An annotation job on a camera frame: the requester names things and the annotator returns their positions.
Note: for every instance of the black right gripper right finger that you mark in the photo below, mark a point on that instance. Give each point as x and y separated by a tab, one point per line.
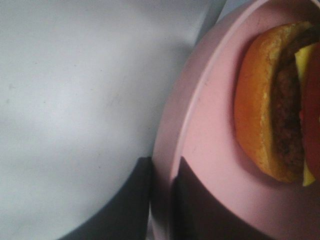
197	215

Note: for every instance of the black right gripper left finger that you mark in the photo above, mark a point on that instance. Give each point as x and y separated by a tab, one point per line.
125	216

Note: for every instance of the pink round plate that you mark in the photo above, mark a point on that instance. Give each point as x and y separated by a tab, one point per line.
198	125

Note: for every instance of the burger with lettuce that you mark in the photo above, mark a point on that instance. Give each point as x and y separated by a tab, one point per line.
269	100

